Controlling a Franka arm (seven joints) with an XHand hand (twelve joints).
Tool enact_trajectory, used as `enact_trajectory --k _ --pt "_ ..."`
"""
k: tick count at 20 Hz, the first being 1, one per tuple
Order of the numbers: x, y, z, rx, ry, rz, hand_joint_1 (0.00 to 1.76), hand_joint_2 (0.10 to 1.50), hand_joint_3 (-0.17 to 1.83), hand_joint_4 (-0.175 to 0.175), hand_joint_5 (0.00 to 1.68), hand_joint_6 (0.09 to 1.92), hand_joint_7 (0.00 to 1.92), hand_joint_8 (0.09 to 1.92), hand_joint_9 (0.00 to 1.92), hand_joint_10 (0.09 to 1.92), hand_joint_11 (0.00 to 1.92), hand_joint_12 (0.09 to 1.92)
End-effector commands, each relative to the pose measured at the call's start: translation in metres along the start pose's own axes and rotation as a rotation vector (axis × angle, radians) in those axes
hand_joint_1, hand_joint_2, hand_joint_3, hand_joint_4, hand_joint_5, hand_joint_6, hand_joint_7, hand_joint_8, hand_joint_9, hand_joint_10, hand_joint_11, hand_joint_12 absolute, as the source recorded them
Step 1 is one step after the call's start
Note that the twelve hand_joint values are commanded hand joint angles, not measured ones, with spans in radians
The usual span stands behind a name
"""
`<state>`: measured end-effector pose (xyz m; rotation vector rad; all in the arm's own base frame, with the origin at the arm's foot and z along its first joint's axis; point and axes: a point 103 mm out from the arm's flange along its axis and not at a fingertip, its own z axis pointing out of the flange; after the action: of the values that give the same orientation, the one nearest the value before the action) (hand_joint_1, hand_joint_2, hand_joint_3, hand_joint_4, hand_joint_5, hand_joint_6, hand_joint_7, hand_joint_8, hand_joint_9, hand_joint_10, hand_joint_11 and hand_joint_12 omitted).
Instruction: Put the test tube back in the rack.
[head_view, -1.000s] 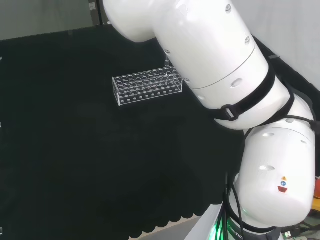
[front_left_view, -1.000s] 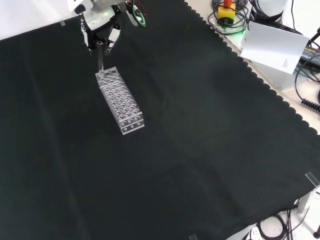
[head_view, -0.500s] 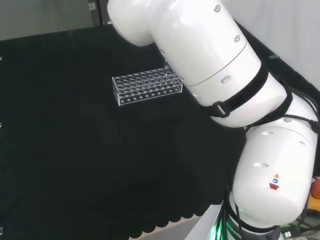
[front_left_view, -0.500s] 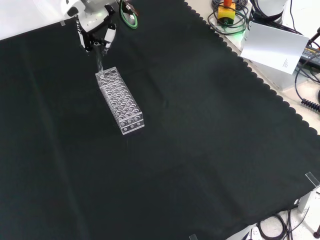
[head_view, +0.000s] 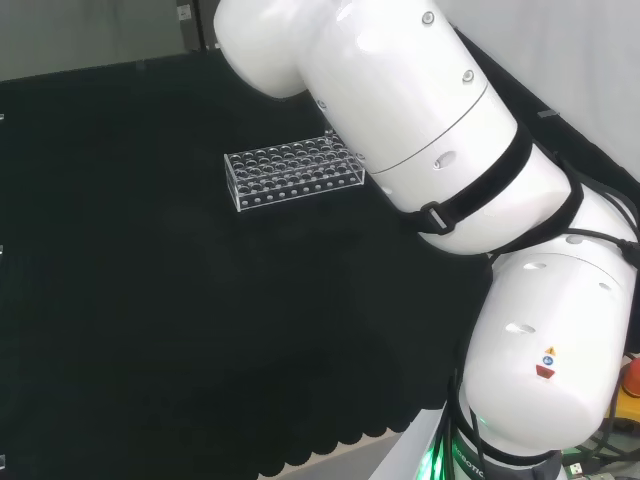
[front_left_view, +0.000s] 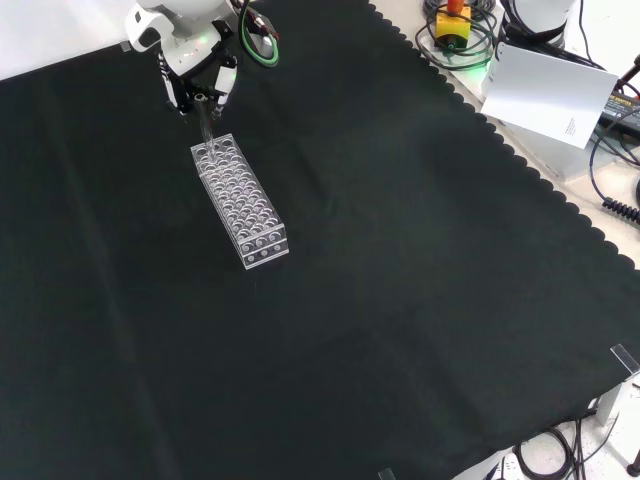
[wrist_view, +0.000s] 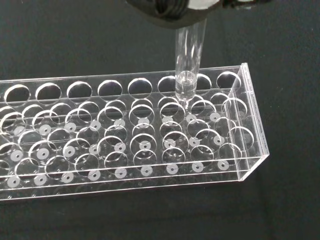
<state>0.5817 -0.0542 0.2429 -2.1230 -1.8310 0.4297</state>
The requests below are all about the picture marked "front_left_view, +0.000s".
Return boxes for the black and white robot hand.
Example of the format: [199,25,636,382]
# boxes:
[124,4,239,118]

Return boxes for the clear glass test tube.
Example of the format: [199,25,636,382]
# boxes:
[194,92,219,164]

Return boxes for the clear acrylic test tube rack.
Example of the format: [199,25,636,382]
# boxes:
[190,132,291,272]

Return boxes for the black bench cloth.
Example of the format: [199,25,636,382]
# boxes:
[0,0,640,480]

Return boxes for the yellow stop button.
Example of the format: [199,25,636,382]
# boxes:
[435,0,473,52]

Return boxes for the black power adapter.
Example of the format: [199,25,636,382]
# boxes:
[597,91,640,134]

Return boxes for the green cable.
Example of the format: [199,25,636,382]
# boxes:
[237,0,282,69]

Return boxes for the black coiled cable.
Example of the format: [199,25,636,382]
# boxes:
[601,196,640,225]

